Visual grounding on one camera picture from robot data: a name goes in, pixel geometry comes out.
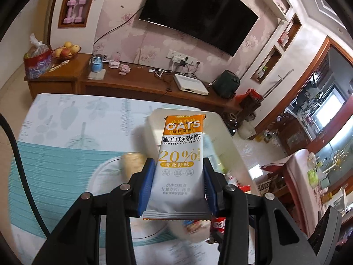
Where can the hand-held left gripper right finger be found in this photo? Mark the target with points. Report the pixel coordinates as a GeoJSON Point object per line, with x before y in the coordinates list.
{"type": "Point", "coordinates": [211, 193]}

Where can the small bottle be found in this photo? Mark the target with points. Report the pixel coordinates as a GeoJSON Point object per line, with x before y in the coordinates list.
{"type": "Point", "coordinates": [262, 71]}

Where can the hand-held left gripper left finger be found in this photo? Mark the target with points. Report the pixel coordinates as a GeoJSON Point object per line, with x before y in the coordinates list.
{"type": "Point", "coordinates": [146, 185]}

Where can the white square mat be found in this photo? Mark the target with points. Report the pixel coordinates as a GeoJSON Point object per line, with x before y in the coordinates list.
{"type": "Point", "coordinates": [101, 75]}

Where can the white orange oat bar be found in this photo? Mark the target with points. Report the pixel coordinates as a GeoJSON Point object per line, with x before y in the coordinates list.
{"type": "Point", "coordinates": [179, 176]}

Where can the red snack packet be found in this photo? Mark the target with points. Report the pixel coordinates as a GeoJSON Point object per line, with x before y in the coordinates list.
{"type": "Point", "coordinates": [219, 225]}

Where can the dark brown ceramic pot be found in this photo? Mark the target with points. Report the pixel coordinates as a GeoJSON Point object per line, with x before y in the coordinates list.
{"type": "Point", "coordinates": [230, 120]}

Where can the pink toy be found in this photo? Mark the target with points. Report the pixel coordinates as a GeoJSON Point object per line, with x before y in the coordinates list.
{"type": "Point", "coordinates": [124, 69]}

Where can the white bucket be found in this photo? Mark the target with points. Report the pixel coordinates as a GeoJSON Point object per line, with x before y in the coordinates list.
{"type": "Point", "coordinates": [246, 131]}

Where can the red printed plastic bag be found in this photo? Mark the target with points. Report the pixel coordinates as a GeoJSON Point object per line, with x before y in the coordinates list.
{"type": "Point", "coordinates": [37, 63]}

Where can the white wall outlet strip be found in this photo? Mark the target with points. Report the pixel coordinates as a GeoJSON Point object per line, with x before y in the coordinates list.
{"type": "Point", "coordinates": [176, 56]}

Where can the yellow oil bottles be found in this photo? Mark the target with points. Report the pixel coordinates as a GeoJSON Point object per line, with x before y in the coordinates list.
{"type": "Point", "coordinates": [266, 136]}

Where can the white router box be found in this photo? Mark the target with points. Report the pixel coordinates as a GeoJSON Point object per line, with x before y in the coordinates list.
{"type": "Point", "coordinates": [190, 84]}

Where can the dark green air fryer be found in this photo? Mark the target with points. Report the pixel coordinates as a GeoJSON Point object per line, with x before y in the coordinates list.
{"type": "Point", "coordinates": [226, 84]}

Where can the white plastic storage bin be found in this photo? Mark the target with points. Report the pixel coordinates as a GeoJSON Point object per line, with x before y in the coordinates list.
{"type": "Point", "coordinates": [223, 149]}

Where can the red apple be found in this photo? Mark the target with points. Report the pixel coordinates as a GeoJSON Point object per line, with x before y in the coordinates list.
{"type": "Point", "coordinates": [65, 52]}

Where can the red patterned tall vase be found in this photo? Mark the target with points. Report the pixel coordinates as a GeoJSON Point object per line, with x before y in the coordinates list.
{"type": "Point", "coordinates": [249, 102]}

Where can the black wall television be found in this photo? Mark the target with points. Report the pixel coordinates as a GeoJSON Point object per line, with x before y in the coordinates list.
{"type": "Point", "coordinates": [198, 11]}

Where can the clear square cracker packet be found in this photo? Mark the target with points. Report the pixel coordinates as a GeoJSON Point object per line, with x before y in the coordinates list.
{"type": "Point", "coordinates": [133, 162]}

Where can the yellow fruit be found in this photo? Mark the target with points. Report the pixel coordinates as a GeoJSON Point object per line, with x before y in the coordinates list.
{"type": "Point", "coordinates": [75, 49]}
{"type": "Point", "coordinates": [68, 44]}
{"type": "Point", "coordinates": [58, 52]}

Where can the wooden television cabinet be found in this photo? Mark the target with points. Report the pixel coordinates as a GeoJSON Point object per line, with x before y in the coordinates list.
{"type": "Point", "coordinates": [143, 84]}

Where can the red cloth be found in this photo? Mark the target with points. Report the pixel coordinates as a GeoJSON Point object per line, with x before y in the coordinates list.
{"type": "Point", "coordinates": [273, 167]}

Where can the dark fruit bowl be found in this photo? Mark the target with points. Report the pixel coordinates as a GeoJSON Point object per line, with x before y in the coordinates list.
{"type": "Point", "coordinates": [66, 57]}

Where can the table with leaf tablecloth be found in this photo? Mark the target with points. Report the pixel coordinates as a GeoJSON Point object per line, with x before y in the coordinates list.
{"type": "Point", "coordinates": [69, 149]}

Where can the metal pole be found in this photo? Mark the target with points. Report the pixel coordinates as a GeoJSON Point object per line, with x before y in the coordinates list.
{"type": "Point", "coordinates": [277, 84]}

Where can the pink box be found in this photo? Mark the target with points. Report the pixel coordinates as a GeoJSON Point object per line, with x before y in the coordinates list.
{"type": "Point", "coordinates": [284, 37]}

